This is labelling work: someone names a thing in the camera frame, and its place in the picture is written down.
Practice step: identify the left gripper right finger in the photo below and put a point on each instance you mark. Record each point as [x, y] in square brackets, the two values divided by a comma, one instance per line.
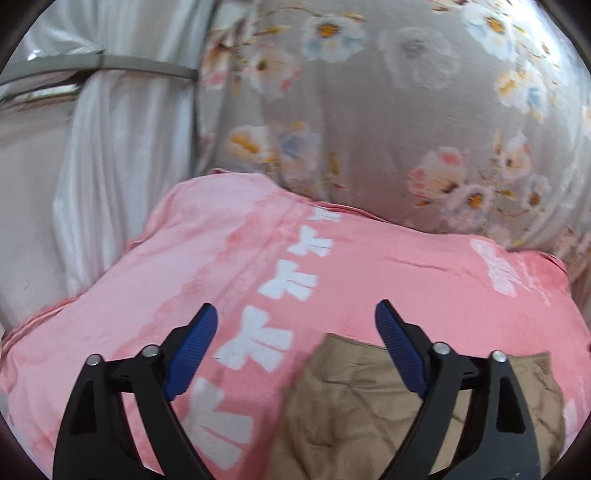
[408, 346]

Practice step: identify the khaki quilted puffer jacket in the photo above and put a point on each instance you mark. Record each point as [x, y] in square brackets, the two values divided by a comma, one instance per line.
[349, 411]

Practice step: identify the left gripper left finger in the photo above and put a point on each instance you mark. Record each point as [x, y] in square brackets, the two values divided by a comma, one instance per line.
[184, 349]

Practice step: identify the grey curtain tieback band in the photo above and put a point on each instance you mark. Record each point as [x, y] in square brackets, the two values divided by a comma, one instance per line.
[93, 62]

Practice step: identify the pink white patterned blanket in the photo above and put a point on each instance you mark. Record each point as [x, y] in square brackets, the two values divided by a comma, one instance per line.
[283, 272]

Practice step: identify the silver grey satin curtain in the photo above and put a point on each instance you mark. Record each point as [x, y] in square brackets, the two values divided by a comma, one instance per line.
[86, 155]

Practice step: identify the grey floral bed sheet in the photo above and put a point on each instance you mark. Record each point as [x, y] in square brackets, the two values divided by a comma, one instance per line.
[467, 117]

